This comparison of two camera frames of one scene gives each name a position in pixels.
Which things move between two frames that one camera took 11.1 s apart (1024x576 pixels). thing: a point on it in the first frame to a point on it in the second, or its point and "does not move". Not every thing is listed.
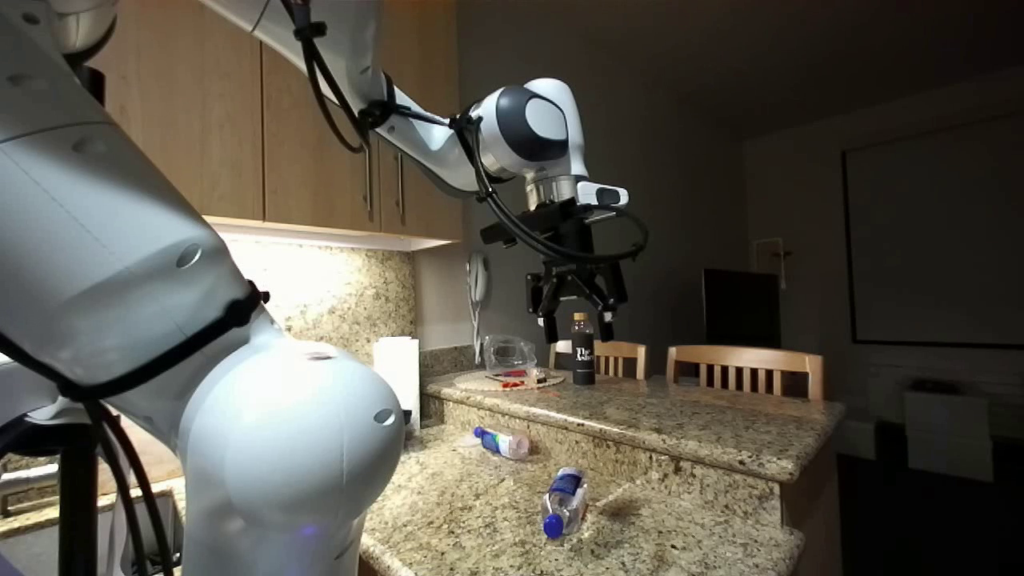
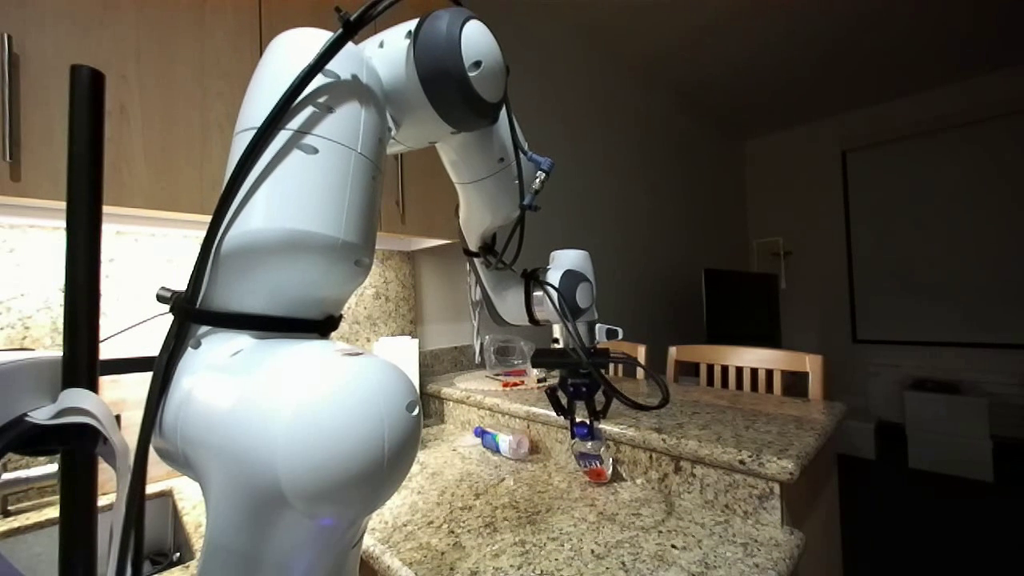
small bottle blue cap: [500, 441] does not move
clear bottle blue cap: [563, 503] to [594, 455]
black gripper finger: [546, 298] to [560, 405]
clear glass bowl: [509, 356] does not move
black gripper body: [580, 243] to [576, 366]
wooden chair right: [748, 368] does not move
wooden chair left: [605, 352] does not move
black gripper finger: [608, 301] to [600, 399]
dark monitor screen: [739, 307] does not move
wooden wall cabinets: [238, 120] does not move
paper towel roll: [401, 362] does not move
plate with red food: [516, 380] does not move
